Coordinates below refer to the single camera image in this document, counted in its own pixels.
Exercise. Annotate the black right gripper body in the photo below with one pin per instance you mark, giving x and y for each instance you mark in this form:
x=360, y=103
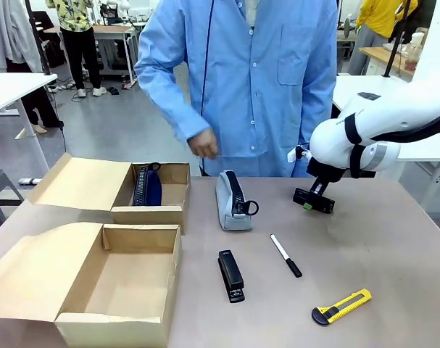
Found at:
x=315, y=201

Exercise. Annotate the grey pencil case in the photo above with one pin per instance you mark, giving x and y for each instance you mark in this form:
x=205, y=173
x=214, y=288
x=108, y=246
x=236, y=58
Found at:
x=227, y=203

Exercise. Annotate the person's right forearm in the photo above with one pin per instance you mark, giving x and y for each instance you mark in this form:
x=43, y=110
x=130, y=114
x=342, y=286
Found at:
x=169, y=101

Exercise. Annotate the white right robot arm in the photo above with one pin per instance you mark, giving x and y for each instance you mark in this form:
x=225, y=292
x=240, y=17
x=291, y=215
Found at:
x=379, y=112

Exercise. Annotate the person's left forearm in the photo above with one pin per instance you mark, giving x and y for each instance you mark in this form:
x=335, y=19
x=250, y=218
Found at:
x=319, y=105

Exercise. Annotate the cardboard box holding navy case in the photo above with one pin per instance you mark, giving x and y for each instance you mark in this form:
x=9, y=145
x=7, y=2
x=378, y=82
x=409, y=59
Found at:
x=82, y=185

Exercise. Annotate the large open cardboard box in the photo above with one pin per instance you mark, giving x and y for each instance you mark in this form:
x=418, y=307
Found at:
x=42, y=275

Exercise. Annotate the person's right hand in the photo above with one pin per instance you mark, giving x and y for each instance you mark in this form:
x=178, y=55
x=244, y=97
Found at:
x=204, y=145

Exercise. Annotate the white marker black cap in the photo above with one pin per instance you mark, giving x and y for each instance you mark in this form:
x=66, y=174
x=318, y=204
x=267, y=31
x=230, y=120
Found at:
x=285, y=255

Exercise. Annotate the black stapler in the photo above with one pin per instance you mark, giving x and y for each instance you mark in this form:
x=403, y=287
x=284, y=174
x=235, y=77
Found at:
x=231, y=275

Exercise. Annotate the yellow black utility knife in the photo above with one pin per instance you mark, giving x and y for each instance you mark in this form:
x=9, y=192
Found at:
x=344, y=303

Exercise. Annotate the person in blue coat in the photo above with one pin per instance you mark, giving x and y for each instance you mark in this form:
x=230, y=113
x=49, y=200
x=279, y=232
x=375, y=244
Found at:
x=248, y=72

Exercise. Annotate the light wood table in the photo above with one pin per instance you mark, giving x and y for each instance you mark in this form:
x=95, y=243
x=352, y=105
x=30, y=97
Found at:
x=377, y=54

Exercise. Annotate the navy blue pencil case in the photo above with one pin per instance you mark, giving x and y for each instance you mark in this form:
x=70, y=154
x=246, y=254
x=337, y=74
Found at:
x=147, y=186

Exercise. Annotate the clear plastic bottle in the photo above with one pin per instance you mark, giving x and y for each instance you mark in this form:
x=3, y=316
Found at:
x=413, y=50

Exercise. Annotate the black stand pole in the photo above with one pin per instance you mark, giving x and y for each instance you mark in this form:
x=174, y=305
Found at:
x=397, y=40

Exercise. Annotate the person in yellow hoodie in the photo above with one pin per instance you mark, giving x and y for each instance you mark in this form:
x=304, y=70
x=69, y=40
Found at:
x=375, y=25

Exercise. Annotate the wooden top workbench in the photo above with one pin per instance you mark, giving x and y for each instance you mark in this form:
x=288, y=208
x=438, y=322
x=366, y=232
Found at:
x=111, y=30

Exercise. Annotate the white floor power strip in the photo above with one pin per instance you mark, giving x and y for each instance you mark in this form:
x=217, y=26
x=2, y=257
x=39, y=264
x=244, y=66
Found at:
x=62, y=86

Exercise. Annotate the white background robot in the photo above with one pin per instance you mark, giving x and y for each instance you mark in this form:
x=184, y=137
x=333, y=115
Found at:
x=114, y=7

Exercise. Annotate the person in black trousers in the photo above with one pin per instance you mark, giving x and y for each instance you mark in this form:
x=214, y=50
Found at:
x=38, y=108

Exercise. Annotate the person in yellow floral shirt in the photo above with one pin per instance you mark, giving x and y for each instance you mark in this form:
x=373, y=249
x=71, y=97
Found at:
x=78, y=32

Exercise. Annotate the black tripod pole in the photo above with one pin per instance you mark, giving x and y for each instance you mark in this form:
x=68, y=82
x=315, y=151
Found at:
x=38, y=40

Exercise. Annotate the white table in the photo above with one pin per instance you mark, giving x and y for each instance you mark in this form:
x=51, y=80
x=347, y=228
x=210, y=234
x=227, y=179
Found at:
x=9, y=88

